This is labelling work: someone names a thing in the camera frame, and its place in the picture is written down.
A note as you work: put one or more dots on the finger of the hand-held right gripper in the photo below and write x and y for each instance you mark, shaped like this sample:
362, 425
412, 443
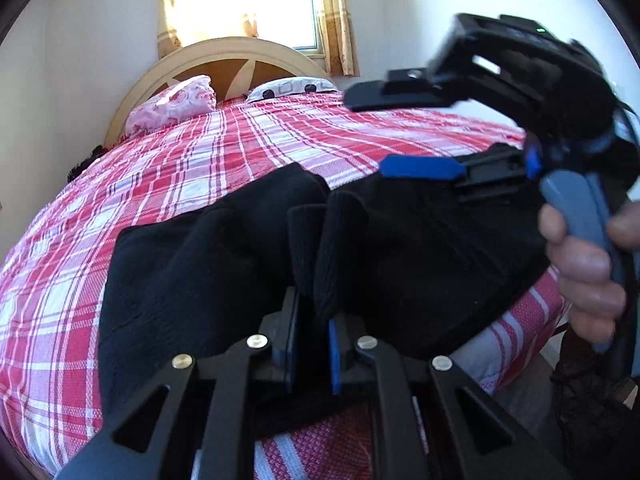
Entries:
420, 167
390, 95

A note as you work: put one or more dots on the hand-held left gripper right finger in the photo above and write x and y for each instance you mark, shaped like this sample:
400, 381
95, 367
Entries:
334, 360

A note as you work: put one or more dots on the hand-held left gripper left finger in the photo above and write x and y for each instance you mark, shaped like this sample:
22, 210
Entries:
290, 355

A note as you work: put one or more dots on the black sweater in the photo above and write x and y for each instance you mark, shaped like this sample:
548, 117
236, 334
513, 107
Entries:
200, 285

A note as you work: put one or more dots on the person's right hand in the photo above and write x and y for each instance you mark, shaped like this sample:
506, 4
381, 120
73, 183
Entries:
585, 280

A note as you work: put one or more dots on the beige patterned curtain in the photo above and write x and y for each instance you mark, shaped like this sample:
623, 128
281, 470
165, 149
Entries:
337, 25
167, 20

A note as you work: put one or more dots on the white patterned pillow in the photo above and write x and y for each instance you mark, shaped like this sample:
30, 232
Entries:
290, 87

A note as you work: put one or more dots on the window behind headboard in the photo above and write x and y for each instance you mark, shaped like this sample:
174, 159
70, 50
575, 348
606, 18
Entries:
280, 5

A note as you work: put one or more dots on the cream wooden headboard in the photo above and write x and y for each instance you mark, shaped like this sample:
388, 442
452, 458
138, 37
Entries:
225, 47

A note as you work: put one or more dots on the pink floral pillow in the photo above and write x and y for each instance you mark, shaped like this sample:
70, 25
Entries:
170, 105

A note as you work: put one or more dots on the red plaid blanket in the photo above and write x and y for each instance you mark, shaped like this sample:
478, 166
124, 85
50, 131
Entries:
125, 185

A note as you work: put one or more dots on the person's dark clothing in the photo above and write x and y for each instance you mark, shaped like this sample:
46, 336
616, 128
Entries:
590, 405

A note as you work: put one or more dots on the dark object beside bed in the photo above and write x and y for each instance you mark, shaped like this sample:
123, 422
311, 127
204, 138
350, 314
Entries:
82, 162

